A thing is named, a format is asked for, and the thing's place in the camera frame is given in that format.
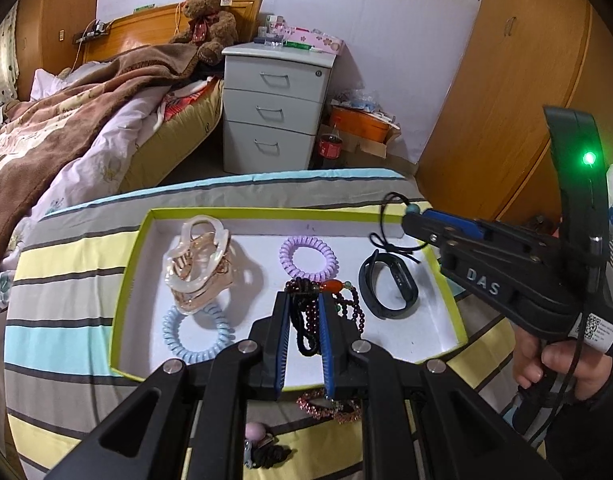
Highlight blue spiral hair tie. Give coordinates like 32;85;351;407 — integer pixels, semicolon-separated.
162;305;236;364

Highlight yellow mattress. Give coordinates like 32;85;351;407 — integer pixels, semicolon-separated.
121;80;225;194

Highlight champagne claw clip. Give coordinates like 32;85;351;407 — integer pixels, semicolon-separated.
169;232;238;317

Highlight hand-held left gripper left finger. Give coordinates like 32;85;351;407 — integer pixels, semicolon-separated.
44;291;292;480

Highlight black cord with teal bead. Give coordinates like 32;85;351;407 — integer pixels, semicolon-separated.
369;192;428;264

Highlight power strip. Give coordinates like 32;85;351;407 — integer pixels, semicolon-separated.
72;19;113;44

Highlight brown cardboard box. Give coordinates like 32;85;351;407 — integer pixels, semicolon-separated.
355;120;403;159

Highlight white floral quilt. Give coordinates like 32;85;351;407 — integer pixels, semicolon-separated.
0;67;222;321

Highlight orange box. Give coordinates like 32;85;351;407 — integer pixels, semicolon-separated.
331;104;393;144

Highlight clear white claw clip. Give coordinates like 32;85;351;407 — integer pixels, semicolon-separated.
166;215;233;295

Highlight pink floral box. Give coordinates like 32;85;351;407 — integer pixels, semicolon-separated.
284;26;346;57

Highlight brown teddy bear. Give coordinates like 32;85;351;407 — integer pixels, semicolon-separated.
169;0;240;66

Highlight striped tablecloth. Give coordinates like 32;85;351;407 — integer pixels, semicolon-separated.
4;167;562;480

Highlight black fitness band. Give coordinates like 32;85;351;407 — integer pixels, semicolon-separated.
359;249;420;320

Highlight grey drawer nightstand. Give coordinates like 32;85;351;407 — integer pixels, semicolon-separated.
221;42;337;175

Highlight red soda bottle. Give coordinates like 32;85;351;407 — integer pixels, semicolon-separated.
319;132;344;162

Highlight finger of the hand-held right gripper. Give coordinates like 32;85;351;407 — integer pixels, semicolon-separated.
401;213;470;253
421;208;493;241

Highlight person's right forearm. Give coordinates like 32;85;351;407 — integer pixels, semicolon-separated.
549;320;613;480

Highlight red patterned pillow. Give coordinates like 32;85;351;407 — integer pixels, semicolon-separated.
159;77;222;127

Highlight wooden bed headboard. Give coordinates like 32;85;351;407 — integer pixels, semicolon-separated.
81;0;264;68

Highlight purple spiral hair tie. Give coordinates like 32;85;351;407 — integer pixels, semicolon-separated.
280;235;337;283

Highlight dark red bead necklace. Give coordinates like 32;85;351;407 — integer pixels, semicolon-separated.
285;277;367;359

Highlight large wooden wardrobe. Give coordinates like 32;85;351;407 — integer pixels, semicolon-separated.
417;0;613;243

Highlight pink sparkly bracelet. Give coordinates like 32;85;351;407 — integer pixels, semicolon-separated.
296;389;363;424

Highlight person's right hand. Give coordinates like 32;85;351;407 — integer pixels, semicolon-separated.
511;327;612;403

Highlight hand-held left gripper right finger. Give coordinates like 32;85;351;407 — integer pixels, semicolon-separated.
317;294;562;480

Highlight small bottles on nightstand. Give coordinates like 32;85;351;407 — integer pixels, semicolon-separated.
254;14;288;47

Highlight dotted curtain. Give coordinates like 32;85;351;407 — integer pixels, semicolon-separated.
0;14;20;111

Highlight brown printed blanket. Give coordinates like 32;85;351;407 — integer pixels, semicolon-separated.
0;42;207;281

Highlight tall wooden cabinet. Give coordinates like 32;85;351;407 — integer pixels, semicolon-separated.
16;0;104;101

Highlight green cardboard box lid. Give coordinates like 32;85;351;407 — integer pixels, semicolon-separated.
109;207;468;378

